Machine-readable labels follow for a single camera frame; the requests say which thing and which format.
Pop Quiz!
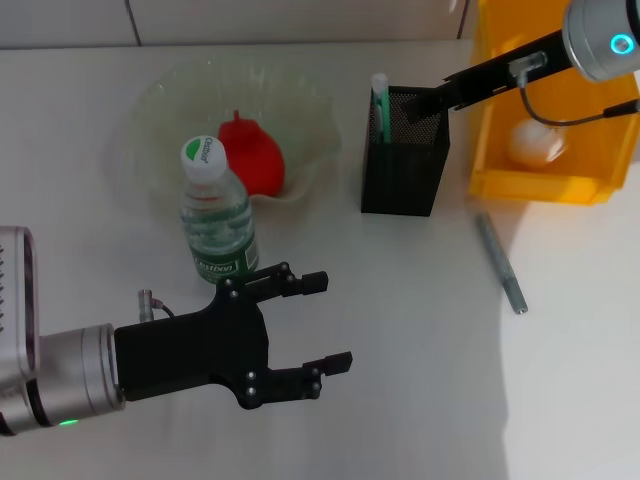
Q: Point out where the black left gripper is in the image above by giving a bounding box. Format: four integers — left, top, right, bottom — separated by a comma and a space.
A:
113, 262, 354, 411

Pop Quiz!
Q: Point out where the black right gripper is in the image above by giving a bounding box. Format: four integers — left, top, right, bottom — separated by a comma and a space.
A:
401, 29, 574, 126

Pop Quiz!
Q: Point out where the green utility knife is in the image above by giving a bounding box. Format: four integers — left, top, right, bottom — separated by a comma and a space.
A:
371, 73, 397, 146

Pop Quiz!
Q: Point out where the white paper ball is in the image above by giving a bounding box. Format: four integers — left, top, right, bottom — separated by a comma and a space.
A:
508, 118, 569, 166

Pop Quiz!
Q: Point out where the clear bottle with green label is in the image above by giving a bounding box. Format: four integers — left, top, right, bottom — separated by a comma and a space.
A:
178, 134, 261, 287

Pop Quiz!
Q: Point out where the grey metal pen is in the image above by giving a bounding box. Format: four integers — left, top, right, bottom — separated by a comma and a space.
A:
474, 213, 529, 315

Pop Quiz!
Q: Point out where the red pepper toy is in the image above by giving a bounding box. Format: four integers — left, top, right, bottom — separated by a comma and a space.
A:
217, 110, 287, 197

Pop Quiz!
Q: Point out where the black mesh pen holder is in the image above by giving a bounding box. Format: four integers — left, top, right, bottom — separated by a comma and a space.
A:
359, 84, 451, 218

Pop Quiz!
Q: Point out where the wavy green glass fruit plate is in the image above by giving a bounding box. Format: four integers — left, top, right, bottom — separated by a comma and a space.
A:
127, 57, 341, 207

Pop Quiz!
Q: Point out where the yellow plastic bin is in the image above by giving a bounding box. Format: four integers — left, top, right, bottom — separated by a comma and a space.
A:
467, 0, 640, 207

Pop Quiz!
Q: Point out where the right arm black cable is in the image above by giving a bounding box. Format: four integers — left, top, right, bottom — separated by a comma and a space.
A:
509, 52, 640, 126

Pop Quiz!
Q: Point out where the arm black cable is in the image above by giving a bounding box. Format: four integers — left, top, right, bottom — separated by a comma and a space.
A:
137, 288, 176, 321
509, 52, 640, 126

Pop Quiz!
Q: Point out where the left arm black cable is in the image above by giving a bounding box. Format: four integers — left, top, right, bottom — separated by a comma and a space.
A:
137, 288, 176, 321

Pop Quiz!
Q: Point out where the left wrist camera housing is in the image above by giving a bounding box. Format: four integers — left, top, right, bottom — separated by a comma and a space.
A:
0, 225, 41, 396

